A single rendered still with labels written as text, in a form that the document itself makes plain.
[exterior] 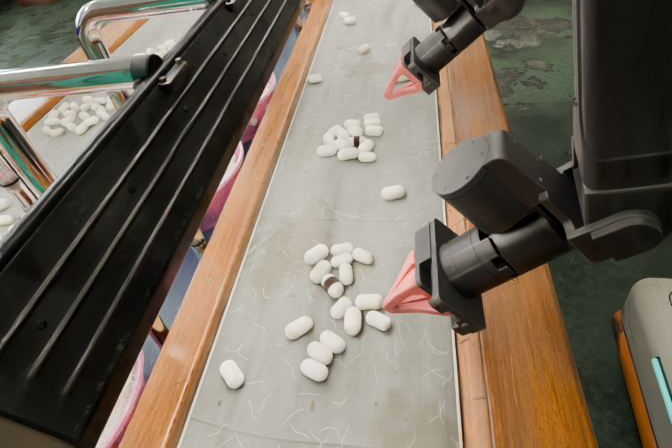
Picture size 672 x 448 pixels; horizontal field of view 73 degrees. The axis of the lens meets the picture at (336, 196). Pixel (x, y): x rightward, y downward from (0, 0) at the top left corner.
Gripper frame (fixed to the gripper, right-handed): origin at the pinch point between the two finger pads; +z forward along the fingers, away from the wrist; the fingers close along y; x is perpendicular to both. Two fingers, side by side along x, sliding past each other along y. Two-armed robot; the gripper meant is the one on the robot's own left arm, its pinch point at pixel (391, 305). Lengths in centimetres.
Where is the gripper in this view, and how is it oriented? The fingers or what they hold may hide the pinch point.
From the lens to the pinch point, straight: 50.8
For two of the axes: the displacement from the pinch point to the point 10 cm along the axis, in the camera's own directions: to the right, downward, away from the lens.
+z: -6.4, 5.1, 5.7
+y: -1.2, 6.7, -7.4
